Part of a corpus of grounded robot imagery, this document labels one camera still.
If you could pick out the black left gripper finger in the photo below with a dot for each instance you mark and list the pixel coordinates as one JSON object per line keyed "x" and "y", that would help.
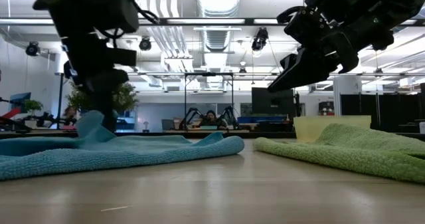
{"x": 104, "y": 107}

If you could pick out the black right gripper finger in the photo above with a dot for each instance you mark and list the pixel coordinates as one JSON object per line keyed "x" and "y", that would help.
{"x": 289, "y": 61}
{"x": 308, "y": 71}

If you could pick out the blue microfiber towel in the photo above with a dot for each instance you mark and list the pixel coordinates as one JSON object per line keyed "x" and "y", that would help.
{"x": 133, "y": 151}

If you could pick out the green microfiber towel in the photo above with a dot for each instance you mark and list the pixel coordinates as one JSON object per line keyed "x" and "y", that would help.
{"x": 348, "y": 147}

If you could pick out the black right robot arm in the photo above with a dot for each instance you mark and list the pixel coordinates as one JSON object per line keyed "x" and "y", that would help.
{"x": 382, "y": 11}

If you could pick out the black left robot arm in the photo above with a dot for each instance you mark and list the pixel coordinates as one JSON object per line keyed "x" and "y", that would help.
{"x": 83, "y": 4}

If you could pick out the background black robot arm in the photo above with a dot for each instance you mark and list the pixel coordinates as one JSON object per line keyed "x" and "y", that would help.
{"x": 229, "y": 115}
{"x": 192, "y": 116}

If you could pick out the person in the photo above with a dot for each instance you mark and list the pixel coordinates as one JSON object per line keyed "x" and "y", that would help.
{"x": 70, "y": 113}
{"x": 211, "y": 117}

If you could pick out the black ceiling spotlight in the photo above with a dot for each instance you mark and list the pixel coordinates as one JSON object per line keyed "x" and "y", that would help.
{"x": 32, "y": 48}
{"x": 145, "y": 44}
{"x": 260, "y": 39}

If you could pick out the black monitor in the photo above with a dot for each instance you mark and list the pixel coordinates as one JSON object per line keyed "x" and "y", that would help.
{"x": 272, "y": 101}

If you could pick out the tiny background potted plant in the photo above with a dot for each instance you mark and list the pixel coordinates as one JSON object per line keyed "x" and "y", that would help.
{"x": 33, "y": 106}

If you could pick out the blue screen monitor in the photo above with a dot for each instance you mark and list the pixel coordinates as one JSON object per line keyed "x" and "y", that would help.
{"x": 20, "y": 101}

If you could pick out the black room partition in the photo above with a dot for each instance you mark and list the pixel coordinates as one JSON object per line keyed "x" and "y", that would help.
{"x": 382, "y": 111}

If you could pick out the background black rig frame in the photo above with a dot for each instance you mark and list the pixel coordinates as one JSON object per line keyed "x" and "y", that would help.
{"x": 209, "y": 74}

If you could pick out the silver ceiling ventilation duct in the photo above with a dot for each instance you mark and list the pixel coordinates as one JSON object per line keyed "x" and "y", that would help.
{"x": 217, "y": 1}

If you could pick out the black aluminium table frame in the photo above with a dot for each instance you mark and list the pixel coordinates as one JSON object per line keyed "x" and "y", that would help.
{"x": 199, "y": 135}

